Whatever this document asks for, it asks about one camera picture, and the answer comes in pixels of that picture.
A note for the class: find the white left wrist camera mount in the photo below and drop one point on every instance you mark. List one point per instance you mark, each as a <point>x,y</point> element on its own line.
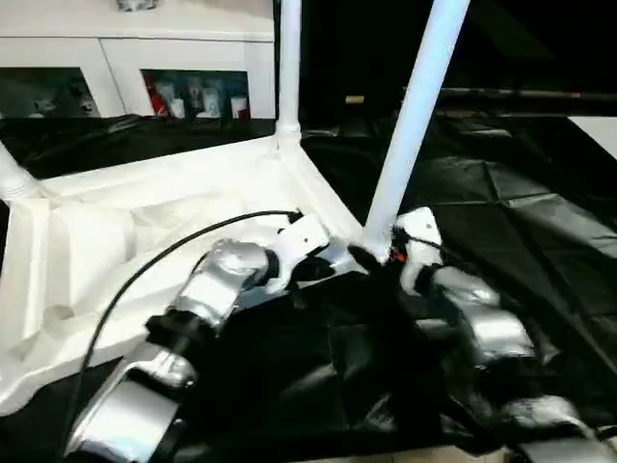
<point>299,241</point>

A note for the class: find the white glass-door cabinet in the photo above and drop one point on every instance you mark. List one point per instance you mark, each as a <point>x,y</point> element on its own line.
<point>120,48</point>

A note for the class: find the small orange tag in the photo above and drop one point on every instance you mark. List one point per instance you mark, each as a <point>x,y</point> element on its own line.
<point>354,100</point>

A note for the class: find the crumpled silver bag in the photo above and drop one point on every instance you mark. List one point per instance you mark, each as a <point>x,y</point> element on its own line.
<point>132,4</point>

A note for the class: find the white plastic table top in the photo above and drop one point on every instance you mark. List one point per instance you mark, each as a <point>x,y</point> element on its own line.
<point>96,217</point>

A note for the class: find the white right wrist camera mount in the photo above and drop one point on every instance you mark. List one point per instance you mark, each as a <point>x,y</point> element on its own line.
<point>419,236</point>

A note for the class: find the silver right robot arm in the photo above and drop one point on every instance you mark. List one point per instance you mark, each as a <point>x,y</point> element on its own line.
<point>482,318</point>

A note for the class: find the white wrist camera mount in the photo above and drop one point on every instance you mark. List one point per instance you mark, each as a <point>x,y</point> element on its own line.
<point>419,236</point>
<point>299,241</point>

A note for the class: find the long black rod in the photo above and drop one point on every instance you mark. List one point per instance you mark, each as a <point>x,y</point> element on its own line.
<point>520,95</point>

